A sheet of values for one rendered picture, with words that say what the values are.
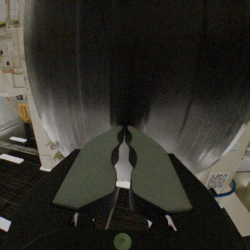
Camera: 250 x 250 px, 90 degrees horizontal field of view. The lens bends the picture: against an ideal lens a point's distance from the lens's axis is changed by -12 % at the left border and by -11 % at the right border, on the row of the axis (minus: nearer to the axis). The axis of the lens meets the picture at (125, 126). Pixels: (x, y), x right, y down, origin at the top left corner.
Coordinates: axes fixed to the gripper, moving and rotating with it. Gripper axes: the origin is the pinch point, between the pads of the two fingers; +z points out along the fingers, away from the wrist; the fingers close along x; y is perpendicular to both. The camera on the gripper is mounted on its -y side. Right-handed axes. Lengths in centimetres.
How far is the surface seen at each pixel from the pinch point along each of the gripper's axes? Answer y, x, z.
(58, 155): 45, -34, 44
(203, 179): 28.4, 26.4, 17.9
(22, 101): 257, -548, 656
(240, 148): 16.5, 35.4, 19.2
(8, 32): -51, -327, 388
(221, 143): 2.3, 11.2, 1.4
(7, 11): -25, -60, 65
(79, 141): 2.8, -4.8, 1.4
